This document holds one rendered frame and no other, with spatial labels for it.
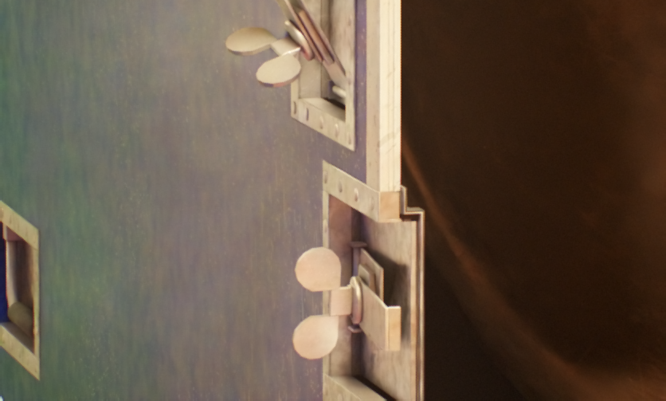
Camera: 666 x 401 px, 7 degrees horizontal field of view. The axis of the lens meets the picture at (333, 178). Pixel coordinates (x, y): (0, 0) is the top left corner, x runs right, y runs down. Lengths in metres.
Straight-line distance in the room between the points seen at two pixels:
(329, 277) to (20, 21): 0.85
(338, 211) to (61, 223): 0.68
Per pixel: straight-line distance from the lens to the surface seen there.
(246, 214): 2.83
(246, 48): 2.65
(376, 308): 2.56
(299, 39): 2.64
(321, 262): 2.60
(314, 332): 2.61
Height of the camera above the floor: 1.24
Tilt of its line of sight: 9 degrees down
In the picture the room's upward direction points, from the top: straight up
